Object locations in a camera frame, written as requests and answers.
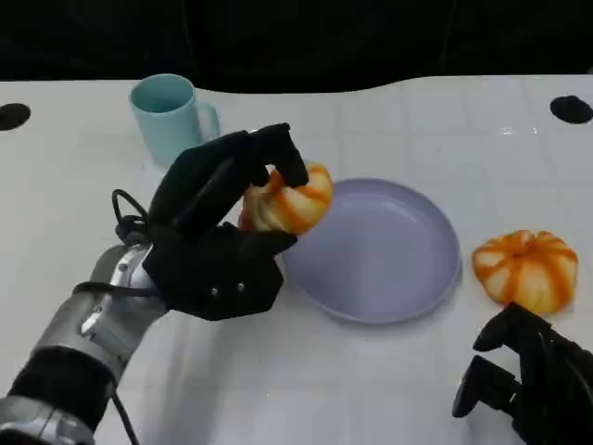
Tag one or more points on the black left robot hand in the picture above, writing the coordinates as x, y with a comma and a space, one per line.
199, 181

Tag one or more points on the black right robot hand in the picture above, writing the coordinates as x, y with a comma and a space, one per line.
556, 385

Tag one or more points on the orange and white bread roll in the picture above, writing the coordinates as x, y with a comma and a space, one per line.
306, 204
528, 269

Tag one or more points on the pale green mug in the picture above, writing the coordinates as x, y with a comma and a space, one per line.
162, 120

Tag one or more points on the black backdrop cloth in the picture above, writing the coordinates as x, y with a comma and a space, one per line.
296, 41

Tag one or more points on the black round table grommet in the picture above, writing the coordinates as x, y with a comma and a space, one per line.
571, 109
13, 116

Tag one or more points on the lilac plate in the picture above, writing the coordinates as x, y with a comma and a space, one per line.
380, 264

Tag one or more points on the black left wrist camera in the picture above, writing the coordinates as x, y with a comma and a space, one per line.
218, 278

